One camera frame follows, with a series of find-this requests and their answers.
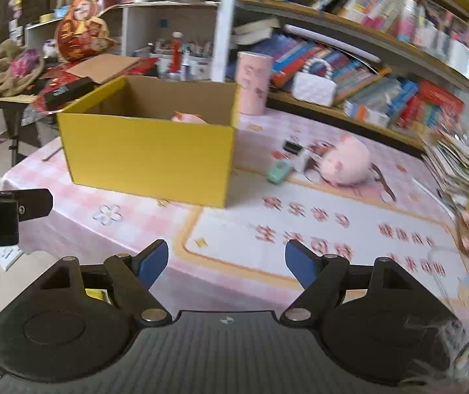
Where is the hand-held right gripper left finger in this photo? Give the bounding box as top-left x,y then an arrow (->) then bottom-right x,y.
39,239 -> 173,329

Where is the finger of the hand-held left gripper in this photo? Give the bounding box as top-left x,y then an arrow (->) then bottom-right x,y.
0,189 -> 53,221

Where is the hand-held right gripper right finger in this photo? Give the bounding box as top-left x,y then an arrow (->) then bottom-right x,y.
279,239 -> 413,329

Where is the yellow cardboard box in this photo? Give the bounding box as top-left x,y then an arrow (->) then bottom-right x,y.
56,75 -> 241,208

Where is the pink bird toy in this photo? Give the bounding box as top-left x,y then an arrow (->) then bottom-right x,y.
171,111 -> 208,124

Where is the pink checked tablecloth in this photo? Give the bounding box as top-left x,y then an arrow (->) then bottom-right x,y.
0,107 -> 469,378

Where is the white desk mat yellow border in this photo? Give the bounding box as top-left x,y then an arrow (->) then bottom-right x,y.
183,168 -> 469,321

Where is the mint green toy car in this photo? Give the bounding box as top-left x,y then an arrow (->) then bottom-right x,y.
267,161 -> 294,185

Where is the red foil paper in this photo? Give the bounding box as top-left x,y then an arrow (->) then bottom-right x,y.
33,57 -> 159,113

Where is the pink plush pig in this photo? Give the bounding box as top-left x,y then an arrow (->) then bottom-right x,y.
320,133 -> 372,186

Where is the long black box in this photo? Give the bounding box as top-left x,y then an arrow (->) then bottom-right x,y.
43,79 -> 96,111

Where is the brown cloth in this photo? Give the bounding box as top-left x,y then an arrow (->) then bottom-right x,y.
0,40 -> 44,99

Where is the brown cardboard sheet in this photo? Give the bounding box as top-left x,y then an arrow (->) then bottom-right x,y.
67,54 -> 142,85

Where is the white and orange small box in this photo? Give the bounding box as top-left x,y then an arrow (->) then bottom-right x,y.
341,100 -> 391,128

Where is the white quilted handbag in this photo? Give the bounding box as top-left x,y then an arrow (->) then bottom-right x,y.
291,58 -> 337,107

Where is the red fortune god decoration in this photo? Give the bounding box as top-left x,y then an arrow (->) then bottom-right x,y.
55,0 -> 118,62

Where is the pink printed canister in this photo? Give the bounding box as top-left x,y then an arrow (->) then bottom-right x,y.
235,51 -> 274,116

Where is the stack of paper booklets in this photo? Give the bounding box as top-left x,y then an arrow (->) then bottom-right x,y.
421,129 -> 469,214

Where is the row of blue and red books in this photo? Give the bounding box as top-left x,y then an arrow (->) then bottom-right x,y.
226,33 -> 465,132

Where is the group of pen cups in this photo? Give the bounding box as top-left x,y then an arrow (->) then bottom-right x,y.
150,31 -> 214,80

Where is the white shelf unit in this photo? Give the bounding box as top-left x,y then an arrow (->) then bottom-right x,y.
25,2 -> 223,78

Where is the stack of lying books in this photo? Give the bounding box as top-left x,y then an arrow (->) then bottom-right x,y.
232,18 -> 282,46

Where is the wooden bookshelf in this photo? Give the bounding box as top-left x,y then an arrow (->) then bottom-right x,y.
214,0 -> 469,152

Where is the white pen holder box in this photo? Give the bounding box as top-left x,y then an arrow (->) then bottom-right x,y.
448,39 -> 469,80

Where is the row of colourful upright books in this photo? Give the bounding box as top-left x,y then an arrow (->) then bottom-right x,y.
284,0 -> 469,62

